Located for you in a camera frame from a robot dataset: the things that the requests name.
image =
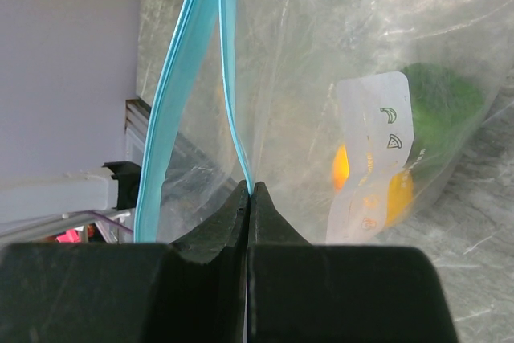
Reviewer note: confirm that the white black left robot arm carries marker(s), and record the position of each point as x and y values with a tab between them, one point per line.
36	208

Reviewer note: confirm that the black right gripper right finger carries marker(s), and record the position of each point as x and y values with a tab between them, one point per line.
300	292

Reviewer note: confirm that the yellow orange toy mango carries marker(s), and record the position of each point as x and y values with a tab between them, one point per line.
400	192

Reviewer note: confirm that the green toy bell pepper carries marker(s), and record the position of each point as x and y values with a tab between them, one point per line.
443	105

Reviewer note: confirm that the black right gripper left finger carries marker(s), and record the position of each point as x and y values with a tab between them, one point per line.
190	290

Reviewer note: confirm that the clear bag with blue zipper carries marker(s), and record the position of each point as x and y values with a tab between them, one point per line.
270	89

